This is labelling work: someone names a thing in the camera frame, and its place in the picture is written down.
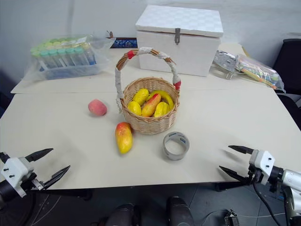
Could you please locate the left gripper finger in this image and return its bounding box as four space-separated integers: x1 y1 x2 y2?
42 165 71 190
24 148 54 163

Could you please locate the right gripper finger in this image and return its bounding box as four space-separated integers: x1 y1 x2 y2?
219 165 250 184
228 145 254 155

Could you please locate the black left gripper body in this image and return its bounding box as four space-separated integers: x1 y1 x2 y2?
20 171 46 193

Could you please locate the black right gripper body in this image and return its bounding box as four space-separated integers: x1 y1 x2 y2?
245 164 263 185

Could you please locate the clear packing tape roll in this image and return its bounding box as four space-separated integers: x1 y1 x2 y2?
162 131 190 161

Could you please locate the pink peach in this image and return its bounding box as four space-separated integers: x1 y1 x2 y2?
87 98 108 117

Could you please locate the red yellow mango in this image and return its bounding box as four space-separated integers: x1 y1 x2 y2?
141 93 162 118
114 121 134 155

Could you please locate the bag of colourful items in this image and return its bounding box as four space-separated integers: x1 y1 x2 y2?
234 53 286 93

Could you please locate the blue test tube rack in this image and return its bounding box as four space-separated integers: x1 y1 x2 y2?
38 63 100 80

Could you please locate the yellow lemon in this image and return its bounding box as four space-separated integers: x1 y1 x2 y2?
132 88 150 106
127 101 143 116
153 101 171 118

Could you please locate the yellow banana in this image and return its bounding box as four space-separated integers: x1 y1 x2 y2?
147 89 175 111

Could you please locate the teal capped test tube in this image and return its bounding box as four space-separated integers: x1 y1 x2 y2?
65 48 76 67
40 50 49 69
48 49 58 68
74 47 85 66
57 48 67 67

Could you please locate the black office chair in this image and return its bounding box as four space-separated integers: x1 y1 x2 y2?
272 38 301 131

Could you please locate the white box with lid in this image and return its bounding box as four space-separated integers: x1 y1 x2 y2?
135 4 224 78

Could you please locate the clear plastic bag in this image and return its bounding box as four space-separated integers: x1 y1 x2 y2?
23 33 117 82

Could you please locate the metal box latch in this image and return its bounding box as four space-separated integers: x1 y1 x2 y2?
174 28 182 46

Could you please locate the blue patterned flat item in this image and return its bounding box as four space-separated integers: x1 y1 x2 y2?
110 37 138 49

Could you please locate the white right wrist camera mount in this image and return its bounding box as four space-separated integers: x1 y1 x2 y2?
248 149 276 186

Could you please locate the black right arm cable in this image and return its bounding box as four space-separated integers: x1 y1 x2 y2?
252 182 283 226

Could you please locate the shiny metal bracket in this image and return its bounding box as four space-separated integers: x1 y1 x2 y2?
213 49 238 81

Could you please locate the wicker basket with handle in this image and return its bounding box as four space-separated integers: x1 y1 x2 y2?
114 46 182 136

